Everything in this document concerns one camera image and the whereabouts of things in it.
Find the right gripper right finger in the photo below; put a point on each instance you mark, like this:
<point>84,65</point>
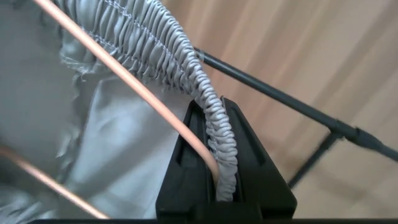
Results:
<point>261,183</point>

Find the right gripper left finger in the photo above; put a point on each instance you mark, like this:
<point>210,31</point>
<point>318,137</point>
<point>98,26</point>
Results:
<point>183,186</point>

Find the pale grey shorts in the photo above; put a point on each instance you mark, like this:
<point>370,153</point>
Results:
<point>124,140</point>

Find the pink clothes hanger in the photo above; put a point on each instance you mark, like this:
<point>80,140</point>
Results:
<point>136,85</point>

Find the black clothes rack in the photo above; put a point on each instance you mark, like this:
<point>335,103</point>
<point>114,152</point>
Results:
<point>280,95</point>

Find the beige curtain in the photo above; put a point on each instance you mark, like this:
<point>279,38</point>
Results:
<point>280,34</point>

